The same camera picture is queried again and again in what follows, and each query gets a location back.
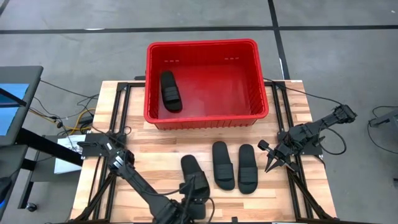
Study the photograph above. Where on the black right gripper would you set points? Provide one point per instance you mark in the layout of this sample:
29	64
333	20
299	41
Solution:
281	152

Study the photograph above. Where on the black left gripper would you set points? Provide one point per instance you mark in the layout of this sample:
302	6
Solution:
196	209

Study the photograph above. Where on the black rubber slide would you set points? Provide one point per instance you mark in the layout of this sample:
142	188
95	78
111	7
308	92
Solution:
191	166
222	161
247	168
171	93

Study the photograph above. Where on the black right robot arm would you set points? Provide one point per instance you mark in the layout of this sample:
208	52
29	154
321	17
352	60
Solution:
323	124

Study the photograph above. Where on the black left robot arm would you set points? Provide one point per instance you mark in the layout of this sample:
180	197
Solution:
140	183

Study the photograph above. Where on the red plastic bin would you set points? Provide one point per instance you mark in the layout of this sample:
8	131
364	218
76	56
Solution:
214	90

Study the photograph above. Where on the grey stand leg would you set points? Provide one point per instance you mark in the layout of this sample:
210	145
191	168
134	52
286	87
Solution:
385	119

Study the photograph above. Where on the small black table clamp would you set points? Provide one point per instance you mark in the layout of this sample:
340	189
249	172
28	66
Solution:
140	77

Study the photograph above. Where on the white paper box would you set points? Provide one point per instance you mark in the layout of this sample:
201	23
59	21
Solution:
66	161

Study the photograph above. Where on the black cart beam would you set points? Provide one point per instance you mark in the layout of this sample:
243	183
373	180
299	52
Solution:
46	144

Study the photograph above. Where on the black caster wheel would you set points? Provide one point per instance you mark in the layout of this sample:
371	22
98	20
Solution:
31	207

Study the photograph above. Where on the black cart leg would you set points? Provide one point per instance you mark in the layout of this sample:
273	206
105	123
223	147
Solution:
26	186

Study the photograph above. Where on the grey cart panel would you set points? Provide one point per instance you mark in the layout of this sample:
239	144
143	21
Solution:
12	168

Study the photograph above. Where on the grey monitor with blue screen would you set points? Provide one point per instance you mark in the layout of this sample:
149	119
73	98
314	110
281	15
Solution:
18	77

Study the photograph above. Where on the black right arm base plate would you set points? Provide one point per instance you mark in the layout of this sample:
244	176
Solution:
312	151

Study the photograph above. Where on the small black table bracket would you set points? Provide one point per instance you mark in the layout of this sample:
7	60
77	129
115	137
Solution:
234	219

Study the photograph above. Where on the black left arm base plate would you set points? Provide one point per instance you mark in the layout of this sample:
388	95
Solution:
93	147

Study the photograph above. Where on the black aluminium table frame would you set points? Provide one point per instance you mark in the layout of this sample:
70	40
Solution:
121	84

